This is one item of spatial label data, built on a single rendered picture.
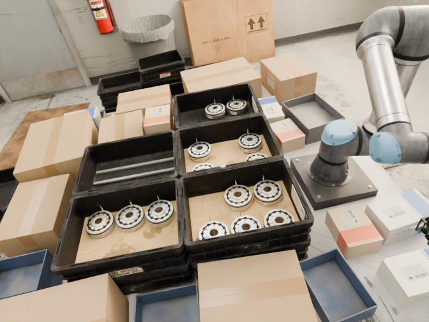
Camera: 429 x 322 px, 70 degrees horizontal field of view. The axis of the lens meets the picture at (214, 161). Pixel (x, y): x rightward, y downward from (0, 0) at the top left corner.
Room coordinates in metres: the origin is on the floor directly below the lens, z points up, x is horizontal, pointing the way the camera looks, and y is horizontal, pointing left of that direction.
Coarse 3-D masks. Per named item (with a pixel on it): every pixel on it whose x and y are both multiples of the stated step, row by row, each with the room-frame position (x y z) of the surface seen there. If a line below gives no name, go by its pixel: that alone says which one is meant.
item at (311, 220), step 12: (228, 168) 0.81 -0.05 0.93; (240, 168) 0.80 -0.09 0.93; (288, 168) 0.76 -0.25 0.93; (180, 180) 0.79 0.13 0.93; (180, 192) 0.73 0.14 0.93; (300, 192) 0.64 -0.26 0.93; (312, 216) 0.54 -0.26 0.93; (264, 228) 0.53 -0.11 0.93; (276, 228) 0.52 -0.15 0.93; (288, 228) 0.52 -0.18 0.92; (300, 228) 0.52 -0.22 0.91; (204, 240) 0.53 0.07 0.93; (216, 240) 0.52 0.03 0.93; (228, 240) 0.52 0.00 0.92; (240, 240) 0.52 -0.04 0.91
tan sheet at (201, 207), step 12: (252, 192) 0.76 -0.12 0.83; (192, 204) 0.75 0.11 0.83; (204, 204) 0.74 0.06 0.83; (216, 204) 0.73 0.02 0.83; (252, 204) 0.71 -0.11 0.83; (288, 204) 0.68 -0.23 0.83; (192, 216) 0.70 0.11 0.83; (204, 216) 0.69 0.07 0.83; (216, 216) 0.68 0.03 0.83; (228, 216) 0.67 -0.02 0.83; (240, 216) 0.66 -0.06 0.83; (252, 216) 0.66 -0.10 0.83; (264, 216) 0.65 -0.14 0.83; (192, 228) 0.65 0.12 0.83
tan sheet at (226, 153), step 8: (216, 144) 1.08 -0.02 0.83; (224, 144) 1.07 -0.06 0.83; (232, 144) 1.06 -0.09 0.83; (264, 144) 1.03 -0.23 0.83; (184, 152) 1.07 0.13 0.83; (216, 152) 1.03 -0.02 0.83; (224, 152) 1.02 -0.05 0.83; (232, 152) 1.01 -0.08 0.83; (240, 152) 1.00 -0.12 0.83; (256, 152) 0.98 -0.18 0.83; (264, 152) 0.98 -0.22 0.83; (208, 160) 0.98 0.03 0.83; (216, 160) 0.97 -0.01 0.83; (224, 160) 0.97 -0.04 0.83; (232, 160) 0.96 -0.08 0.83; (240, 160) 0.95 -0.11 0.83; (192, 168) 0.95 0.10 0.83
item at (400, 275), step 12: (420, 252) 0.44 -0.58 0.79; (384, 264) 0.43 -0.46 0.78; (396, 264) 0.42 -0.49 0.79; (408, 264) 0.41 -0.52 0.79; (420, 264) 0.41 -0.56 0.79; (384, 276) 0.41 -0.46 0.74; (396, 276) 0.39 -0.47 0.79; (408, 276) 0.38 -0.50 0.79; (420, 276) 0.37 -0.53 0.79; (396, 288) 0.36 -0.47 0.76; (408, 288) 0.35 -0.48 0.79; (420, 288) 0.34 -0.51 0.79; (396, 300) 0.34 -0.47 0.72; (408, 300) 0.33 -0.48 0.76; (420, 300) 0.33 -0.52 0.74
